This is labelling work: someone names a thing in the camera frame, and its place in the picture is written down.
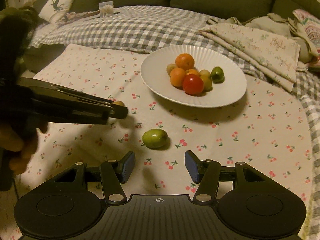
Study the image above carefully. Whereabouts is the dark floral cloth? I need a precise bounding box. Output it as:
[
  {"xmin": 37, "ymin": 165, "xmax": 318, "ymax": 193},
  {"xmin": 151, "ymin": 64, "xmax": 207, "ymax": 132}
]
[{"xmin": 56, "ymin": 12, "xmax": 100, "ymax": 27}]

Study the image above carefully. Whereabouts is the person's left hand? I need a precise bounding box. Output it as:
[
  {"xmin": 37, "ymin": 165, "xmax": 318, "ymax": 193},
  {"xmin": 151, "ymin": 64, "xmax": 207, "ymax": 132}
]
[{"xmin": 0, "ymin": 124, "xmax": 48, "ymax": 175}]

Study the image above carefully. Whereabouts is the pink patterned pillow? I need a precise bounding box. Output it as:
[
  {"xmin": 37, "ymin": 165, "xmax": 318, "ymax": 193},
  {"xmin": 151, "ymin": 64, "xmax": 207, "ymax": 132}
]
[{"xmin": 292, "ymin": 9, "xmax": 320, "ymax": 68}]

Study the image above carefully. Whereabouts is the red tomato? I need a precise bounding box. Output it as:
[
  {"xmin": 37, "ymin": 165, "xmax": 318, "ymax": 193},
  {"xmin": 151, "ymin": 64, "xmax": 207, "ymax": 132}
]
[{"xmin": 182, "ymin": 75, "xmax": 204, "ymax": 95}]

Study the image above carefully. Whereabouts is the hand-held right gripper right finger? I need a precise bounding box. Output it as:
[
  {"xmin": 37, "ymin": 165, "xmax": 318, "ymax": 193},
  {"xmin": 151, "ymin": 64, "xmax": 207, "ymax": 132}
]
[{"xmin": 184, "ymin": 150, "xmax": 267, "ymax": 203}]

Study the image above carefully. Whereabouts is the light green fruit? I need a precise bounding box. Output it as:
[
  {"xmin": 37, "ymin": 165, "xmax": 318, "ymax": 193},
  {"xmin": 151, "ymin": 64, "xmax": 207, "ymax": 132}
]
[{"xmin": 142, "ymin": 129, "xmax": 168, "ymax": 148}]

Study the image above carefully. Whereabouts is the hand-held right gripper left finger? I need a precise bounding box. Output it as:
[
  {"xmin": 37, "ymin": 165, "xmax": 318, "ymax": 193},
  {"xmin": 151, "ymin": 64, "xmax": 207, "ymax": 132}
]
[{"xmin": 54, "ymin": 151, "xmax": 137, "ymax": 203}]

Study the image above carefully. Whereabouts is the grey checkered blanket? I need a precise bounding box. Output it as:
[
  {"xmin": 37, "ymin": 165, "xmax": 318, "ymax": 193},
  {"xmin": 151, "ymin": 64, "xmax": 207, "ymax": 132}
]
[{"xmin": 30, "ymin": 5, "xmax": 320, "ymax": 160}]

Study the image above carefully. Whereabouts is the yellow-green tomato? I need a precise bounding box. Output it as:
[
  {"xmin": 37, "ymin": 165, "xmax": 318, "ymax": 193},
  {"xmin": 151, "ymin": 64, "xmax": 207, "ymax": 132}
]
[{"xmin": 202, "ymin": 76, "xmax": 213, "ymax": 92}]

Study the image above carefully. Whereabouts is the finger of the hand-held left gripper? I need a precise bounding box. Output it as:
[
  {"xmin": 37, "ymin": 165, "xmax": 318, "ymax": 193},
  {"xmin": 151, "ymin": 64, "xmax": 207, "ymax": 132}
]
[
  {"xmin": 17, "ymin": 77, "xmax": 115, "ymax": 107},
  {"xmin": 32, "ymin": 97, "xmax": 129, "ymax": 125}
]

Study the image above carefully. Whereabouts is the brown wooden stick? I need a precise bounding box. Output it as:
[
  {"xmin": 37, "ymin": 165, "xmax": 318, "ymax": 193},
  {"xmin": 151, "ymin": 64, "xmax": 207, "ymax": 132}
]
[{"xmin": 74, "ymin": 11, "xmax": 100, "ymax": 17}]

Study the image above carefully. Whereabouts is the dark green tomato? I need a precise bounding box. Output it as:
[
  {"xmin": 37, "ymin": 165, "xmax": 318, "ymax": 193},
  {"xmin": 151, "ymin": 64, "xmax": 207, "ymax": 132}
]
[{"xmin": 211, "ymin": 66, "xmax": 225, "ymax": 83}]

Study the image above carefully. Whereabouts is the folded floral beige cloth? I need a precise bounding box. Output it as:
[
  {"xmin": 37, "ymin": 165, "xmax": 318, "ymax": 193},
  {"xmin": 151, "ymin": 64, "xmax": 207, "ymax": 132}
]
[{"xmin": 199, "ymin": 22, "xmax": 302, "ymax": 92}]

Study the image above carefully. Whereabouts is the white deer print pillow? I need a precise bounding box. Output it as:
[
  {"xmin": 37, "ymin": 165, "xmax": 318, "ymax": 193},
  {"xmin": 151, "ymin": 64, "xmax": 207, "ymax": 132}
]
[{"xmin": 39, "ymin": 0, "xmax": 79, "ymax": 23}]

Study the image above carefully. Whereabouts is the cherry print cloth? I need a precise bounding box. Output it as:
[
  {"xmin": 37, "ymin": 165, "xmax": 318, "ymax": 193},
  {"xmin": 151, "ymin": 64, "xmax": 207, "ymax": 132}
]
[{"xmin": 15, "ymin": 44, "xmax": 313, "ymax": 240}]

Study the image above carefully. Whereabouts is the white ribbed plate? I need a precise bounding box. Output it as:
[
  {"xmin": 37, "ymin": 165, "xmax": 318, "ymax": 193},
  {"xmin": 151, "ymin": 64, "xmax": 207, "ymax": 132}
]
[{"xmin": 140, "ymin": 45, "xmax": 247, "ymax": 108}]

